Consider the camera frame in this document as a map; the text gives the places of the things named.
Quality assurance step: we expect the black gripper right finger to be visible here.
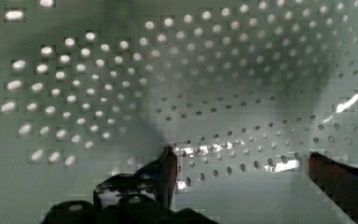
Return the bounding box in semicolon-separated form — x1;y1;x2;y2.
309;152;358;224

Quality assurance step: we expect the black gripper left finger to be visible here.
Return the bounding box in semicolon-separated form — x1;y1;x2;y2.
93;146;178;211

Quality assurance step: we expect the green plastic strainer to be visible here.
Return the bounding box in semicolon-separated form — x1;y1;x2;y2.
0;0;358;224

